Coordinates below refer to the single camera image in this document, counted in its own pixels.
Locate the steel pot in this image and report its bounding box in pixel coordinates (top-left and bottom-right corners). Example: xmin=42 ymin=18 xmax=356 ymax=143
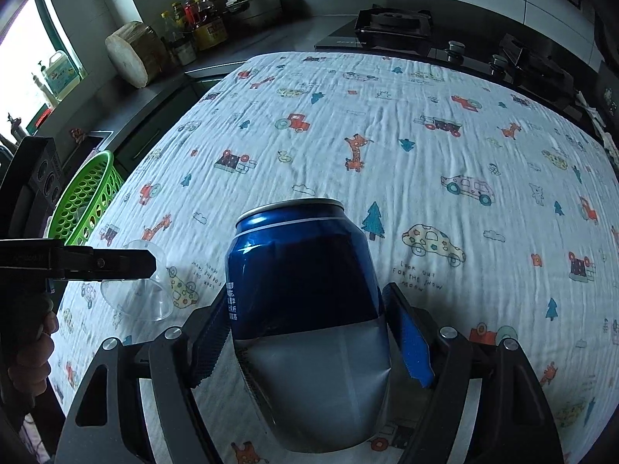
xmin=225 ymin=0 xmax=282 ymax=24

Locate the green dish soap bottle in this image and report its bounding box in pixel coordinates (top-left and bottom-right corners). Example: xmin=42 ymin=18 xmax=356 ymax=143
xmin=33 ymin=49 xmax=80 ymax=102

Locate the round wooden chopping block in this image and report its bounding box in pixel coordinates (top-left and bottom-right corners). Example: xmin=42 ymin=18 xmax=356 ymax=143
xmin=105 ymin=20 xmax=162 ymax=89

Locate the white cup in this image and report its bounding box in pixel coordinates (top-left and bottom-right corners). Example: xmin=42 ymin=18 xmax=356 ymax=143
xmin=172 ymin=39 xmax=197 ymax=67

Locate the yellow capped bottle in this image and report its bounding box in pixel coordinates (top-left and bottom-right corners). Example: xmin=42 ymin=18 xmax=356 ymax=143
xmin=162 ymin=11 xmax=183 ymax=45

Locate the dark kitchen sink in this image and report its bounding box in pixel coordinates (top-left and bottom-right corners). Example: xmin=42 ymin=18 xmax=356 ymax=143
xmin=63 ymin=130 xmax=116 ymax=170

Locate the person's left hand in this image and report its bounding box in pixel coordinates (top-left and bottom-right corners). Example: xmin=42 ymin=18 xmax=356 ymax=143
xmin=7 ymin=312 xmax=60 ymax=397

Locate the white rag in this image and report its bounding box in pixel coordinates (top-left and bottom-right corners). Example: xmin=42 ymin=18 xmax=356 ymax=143
xmin=575 ymin=91 xmax=612 ymax=141

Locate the window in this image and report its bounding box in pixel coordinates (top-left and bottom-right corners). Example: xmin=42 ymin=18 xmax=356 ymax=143
xmin=0 ymin=0 xmax=90 ymax=155

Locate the blue and silver drink can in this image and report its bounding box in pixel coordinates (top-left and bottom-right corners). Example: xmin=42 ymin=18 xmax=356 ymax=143
xmin=225 ymin=198 xmax=392 ymax=454

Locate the yellow container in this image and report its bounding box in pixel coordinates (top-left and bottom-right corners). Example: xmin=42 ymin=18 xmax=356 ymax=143
xmin=193 ymin=17 xmax=228 ymax=51

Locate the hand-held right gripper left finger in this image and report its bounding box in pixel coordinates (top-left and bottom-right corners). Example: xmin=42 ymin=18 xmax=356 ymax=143
xmin=60 ymin=295 xmax=233 ymax=464

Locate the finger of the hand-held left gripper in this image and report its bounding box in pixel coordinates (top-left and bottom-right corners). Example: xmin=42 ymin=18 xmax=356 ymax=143
xmin=62 ymin=246 xmax=158 ymax=281

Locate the clear plastic cup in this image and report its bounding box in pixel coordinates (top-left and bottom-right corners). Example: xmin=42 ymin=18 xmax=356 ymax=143
xmin=101 ymin=239 xmax=174 ymax=322

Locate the white printed cloth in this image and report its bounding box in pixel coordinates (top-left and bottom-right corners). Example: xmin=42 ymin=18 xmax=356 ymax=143
xmin=48 ymin=51 xmax=619 ymax=464

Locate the green plastic basket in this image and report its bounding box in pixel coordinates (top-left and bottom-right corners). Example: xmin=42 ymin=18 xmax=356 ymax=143
xmin=50 ymin=150 xmax=125 ymax=247

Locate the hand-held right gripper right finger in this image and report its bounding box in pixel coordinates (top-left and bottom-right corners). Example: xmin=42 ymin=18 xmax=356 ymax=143
xmin=382 ymin=283 xmax=564 ymax=464

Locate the black gas stove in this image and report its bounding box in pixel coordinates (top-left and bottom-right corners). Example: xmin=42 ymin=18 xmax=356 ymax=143
xmin=314 ymin=5 xmax=588 ymax=121

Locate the group of condiment bottles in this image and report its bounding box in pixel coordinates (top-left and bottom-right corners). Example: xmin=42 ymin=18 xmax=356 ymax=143
xmin=186 ymin=0 xmax=221 ymax=25

